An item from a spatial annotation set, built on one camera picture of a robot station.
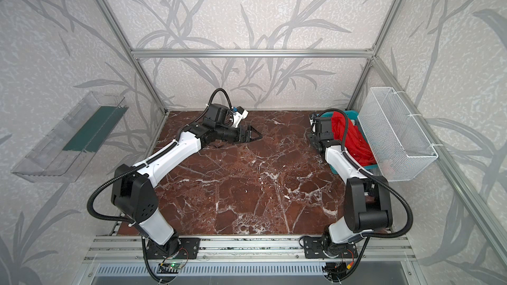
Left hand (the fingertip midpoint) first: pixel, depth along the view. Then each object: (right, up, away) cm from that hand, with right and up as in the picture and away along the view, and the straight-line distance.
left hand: (258, 132), depth 78 cm
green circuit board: (-31, -49, -8) cm, 58 cm away
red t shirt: (+43, -6, +8) cm, 44 cm away
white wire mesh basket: (+45, -5, -18) cm, 49 cm away
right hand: (+30, +2, +14) cm, 33 cm away
